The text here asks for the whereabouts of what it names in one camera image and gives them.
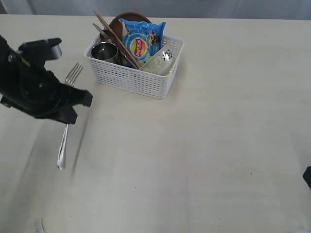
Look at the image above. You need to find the black object at right edge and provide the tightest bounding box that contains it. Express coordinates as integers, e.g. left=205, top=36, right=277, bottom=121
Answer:
left=302, top=166, right=311, bottom=189

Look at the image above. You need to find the white plastic perforated basket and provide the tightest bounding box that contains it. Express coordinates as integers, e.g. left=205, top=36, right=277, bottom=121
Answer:
left=84, top=35, right=184, bottom=99

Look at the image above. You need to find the stainless steel cup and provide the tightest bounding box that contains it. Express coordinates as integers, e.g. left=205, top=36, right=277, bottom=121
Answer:
left=91, top=42, right=119, bottom=64

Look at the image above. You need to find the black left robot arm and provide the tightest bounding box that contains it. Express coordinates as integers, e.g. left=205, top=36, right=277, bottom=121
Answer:
left=0, top=37, right=93, bottom=124

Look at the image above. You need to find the blue Lays chips bag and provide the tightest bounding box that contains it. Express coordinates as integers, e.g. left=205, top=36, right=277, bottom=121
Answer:
left=119, top=18, right=166, bottom=66

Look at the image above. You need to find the brown wooden chopstick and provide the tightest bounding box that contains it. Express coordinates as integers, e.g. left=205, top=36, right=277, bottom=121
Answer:
left=93, top=10, right=141, bottom=70
left=97, top=14, right=139, bottom=70

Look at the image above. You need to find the lower brown wooden chopstick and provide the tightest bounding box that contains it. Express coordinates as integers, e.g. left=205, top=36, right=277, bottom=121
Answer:
left=97, top=14, right=139, bottom=70

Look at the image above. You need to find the brown round plate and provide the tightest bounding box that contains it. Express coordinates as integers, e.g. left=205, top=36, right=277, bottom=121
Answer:
left=109, top=12, right=151, bottom=40

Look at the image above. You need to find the stainless steel fork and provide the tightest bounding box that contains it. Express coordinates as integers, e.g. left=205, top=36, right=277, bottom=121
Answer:
left=57, top=63, right=83, bottom=170

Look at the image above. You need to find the white floral ceramic bowl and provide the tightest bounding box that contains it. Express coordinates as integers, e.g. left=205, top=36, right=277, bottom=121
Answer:
left=140, top=45, right=175, bottom=76

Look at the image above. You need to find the upper brown wooden chopstick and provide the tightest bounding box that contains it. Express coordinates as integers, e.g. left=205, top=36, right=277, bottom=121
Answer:
left=93, top=10, right=141, bottom=70

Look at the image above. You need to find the stainless steel spoon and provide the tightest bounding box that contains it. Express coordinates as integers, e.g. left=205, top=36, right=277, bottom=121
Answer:
left=100, top=30, right=116, bottom=44

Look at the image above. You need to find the stainless steel table knife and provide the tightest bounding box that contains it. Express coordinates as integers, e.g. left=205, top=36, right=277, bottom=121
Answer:
left=93, top=23, right=103, bottom=34

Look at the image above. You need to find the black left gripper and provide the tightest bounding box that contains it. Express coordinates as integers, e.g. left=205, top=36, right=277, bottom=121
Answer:
left=0, top=37, right=93, bottom=124

